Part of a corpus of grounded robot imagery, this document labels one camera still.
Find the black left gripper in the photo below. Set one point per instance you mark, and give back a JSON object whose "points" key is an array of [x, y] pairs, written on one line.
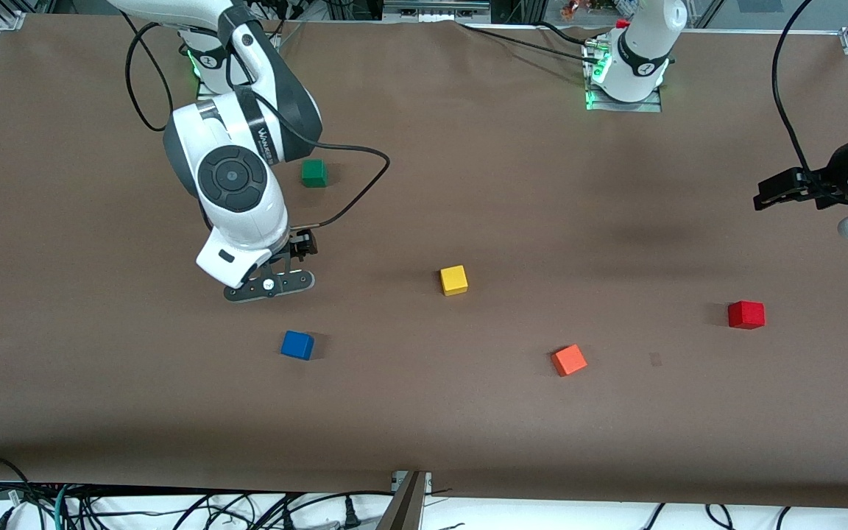
{"points": [[840, 174]]}

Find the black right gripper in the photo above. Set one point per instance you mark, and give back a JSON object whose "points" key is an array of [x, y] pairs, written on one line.
{"points": [[301, 244]]}

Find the blue block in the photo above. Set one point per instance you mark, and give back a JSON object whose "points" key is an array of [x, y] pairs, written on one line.
{"points": [[297, 345]]}

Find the red block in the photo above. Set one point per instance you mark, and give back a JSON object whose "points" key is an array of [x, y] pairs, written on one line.
{"points": [[746, 315]]}

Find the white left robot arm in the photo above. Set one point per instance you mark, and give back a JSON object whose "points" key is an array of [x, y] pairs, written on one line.
{"points": [[637, 44]]}

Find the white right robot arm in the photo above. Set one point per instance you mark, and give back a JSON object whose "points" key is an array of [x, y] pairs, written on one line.
{"points": [[247, 221]]}

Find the green block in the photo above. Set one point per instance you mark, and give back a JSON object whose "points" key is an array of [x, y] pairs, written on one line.
{"points": [[313, 174]]}

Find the yellow block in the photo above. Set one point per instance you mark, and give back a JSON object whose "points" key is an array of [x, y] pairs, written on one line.
{"points": [[453, 280]]}

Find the brown table cover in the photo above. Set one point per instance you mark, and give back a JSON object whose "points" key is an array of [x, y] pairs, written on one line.
{"points": [[424, 419]]}

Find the orange block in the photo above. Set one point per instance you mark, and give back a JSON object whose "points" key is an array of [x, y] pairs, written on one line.
{"points": [[568, 361]]}

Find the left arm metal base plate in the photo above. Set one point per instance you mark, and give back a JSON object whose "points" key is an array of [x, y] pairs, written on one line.
{"points": [[648, 107]]}

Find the aluminium rail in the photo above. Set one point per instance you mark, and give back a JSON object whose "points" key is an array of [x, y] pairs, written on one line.
{"points": [[435, 7]]}

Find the aluminium frame post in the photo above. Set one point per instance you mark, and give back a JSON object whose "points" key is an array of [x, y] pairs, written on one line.
{"points": [[403, 504]]}

